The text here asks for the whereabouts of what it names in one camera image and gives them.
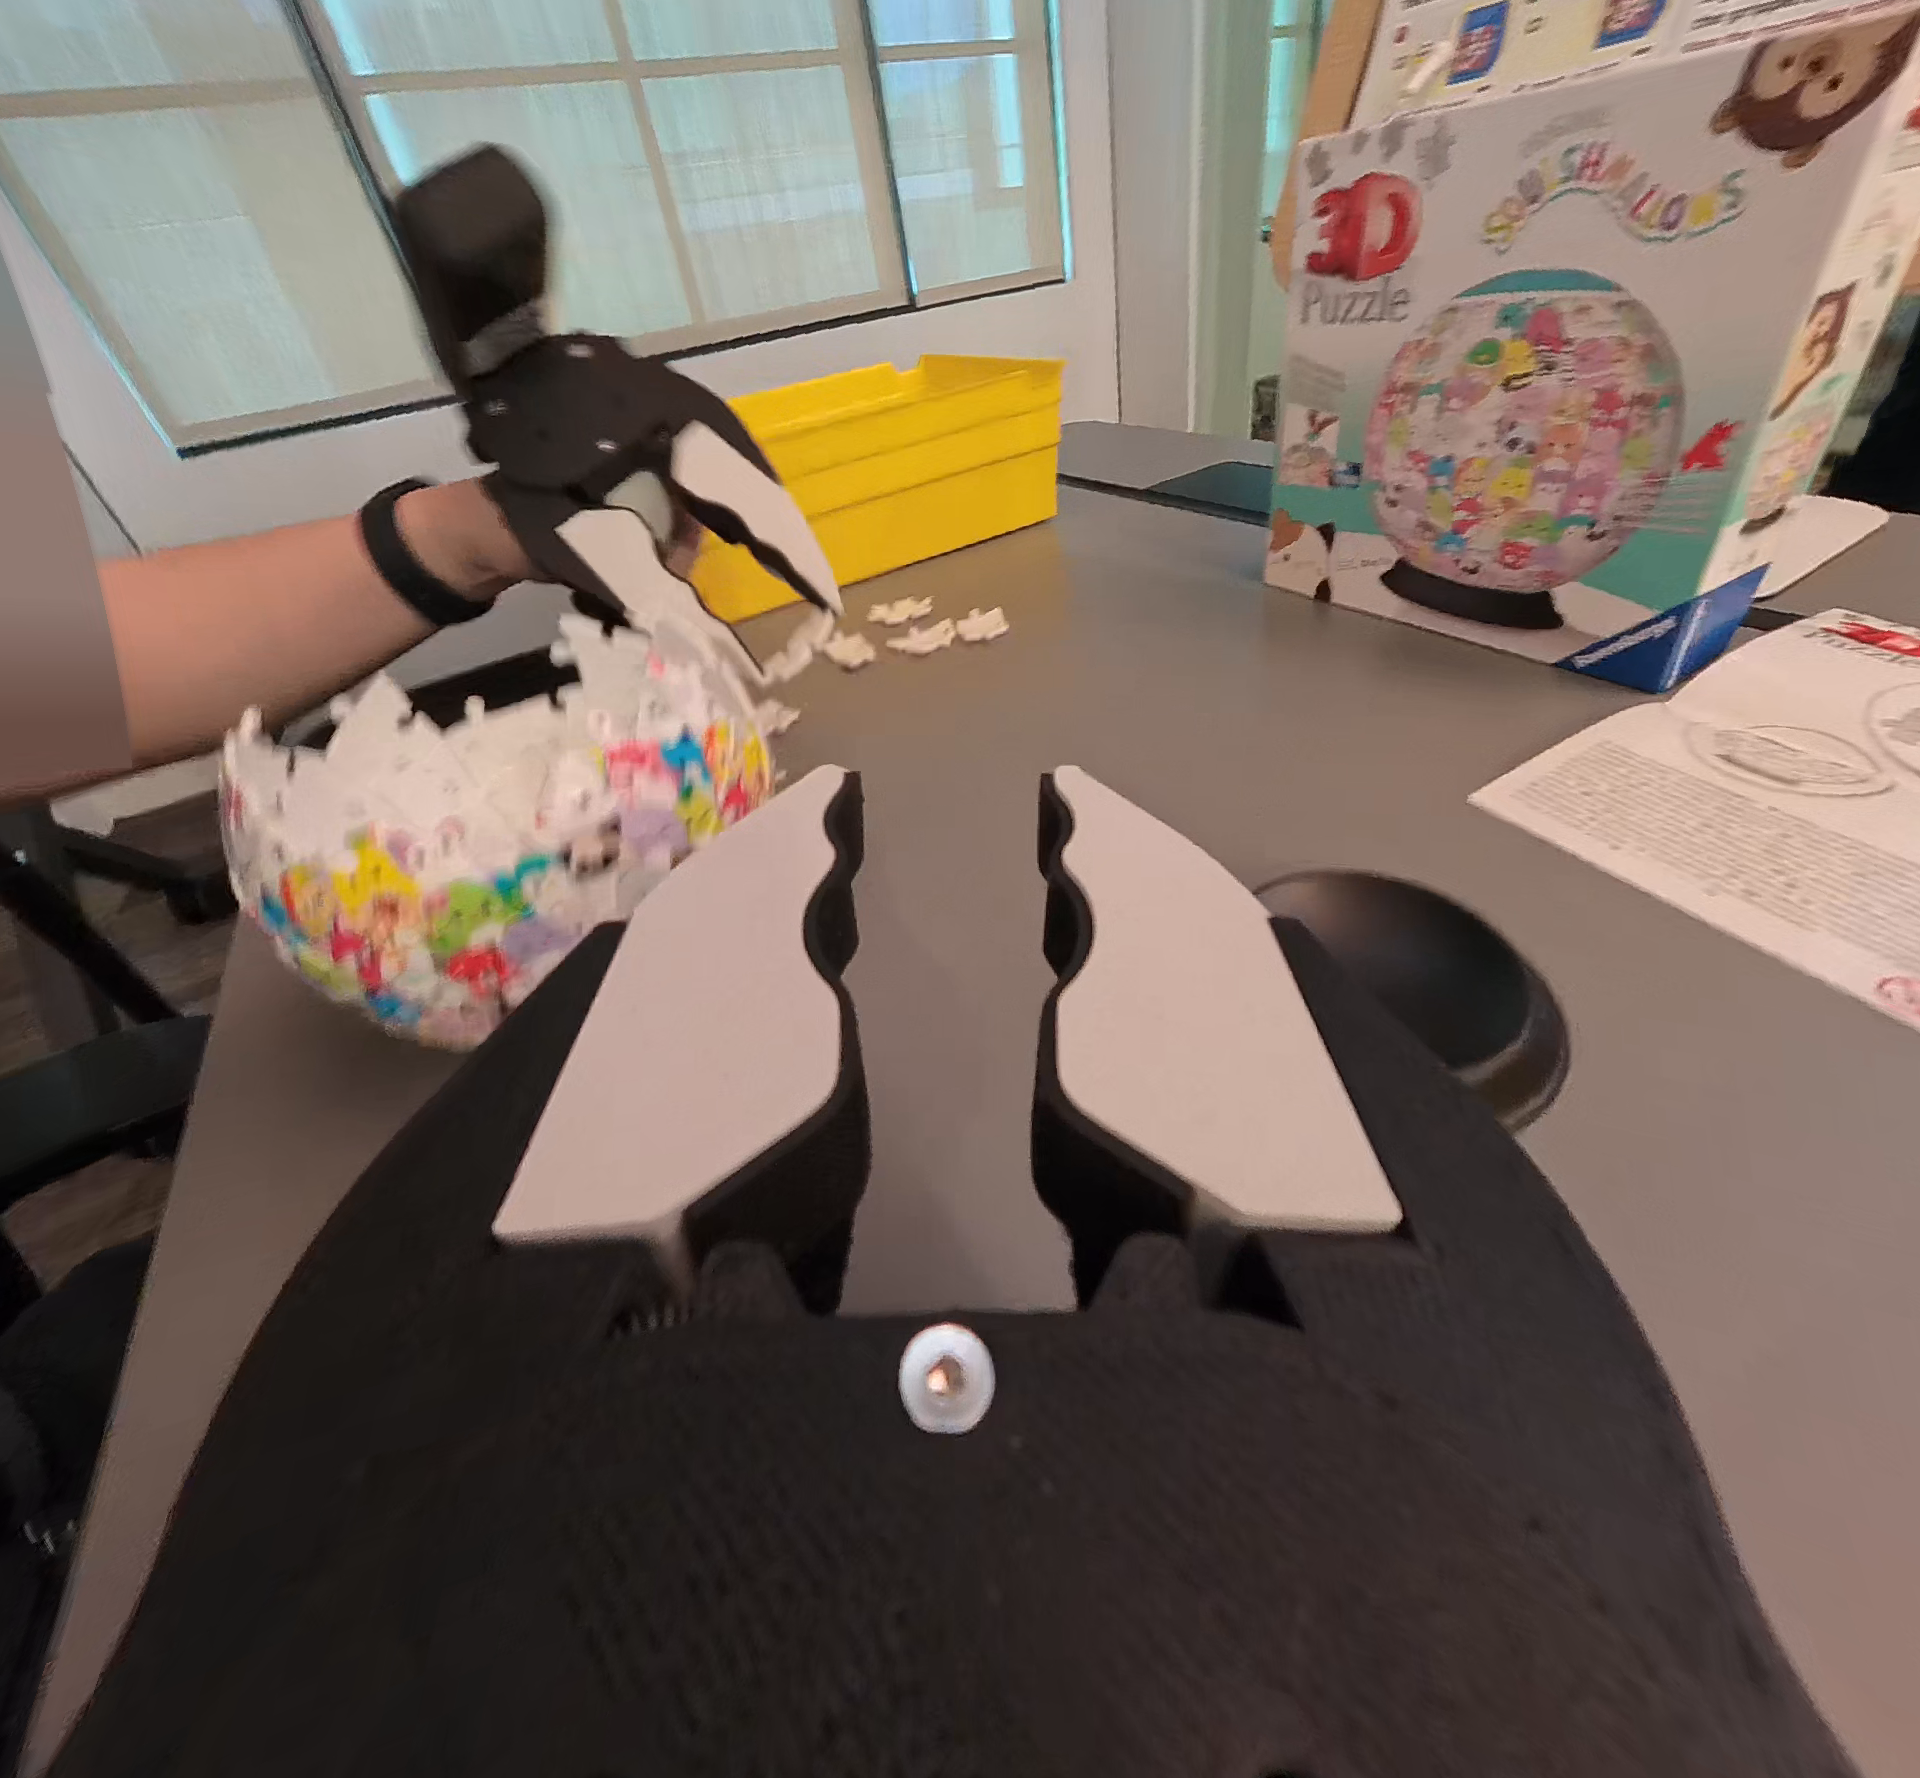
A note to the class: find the person's left forearm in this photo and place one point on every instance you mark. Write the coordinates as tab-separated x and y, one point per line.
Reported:
254	636

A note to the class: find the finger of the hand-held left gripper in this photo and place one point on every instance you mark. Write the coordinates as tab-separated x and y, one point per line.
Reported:
752	502
632	563

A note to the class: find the colourful cartoon puzzle ball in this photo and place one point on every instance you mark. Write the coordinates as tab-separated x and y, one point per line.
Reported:
448	894

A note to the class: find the white puzzle pieces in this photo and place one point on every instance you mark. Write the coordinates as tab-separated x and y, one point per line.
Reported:
922	633

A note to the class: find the large grid window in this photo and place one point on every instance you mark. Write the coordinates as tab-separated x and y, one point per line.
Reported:
675	156

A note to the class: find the black wristband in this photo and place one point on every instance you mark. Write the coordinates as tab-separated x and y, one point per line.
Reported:
398	555

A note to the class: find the person's left hand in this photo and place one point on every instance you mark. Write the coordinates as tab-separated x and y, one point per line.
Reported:
489	539

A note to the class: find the yellow plastic bin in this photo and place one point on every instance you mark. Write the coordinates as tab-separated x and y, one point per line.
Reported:
900	456

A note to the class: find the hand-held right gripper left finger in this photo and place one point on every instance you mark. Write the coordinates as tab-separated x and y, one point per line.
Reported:
706	1055

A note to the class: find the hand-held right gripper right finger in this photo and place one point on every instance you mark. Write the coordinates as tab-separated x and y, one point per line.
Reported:
1200	1055

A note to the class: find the white instruction sheet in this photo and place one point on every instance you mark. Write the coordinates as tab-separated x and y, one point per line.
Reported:
1725	789

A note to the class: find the teal puzzle box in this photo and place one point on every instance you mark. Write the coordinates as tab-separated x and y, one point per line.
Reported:
1501	383

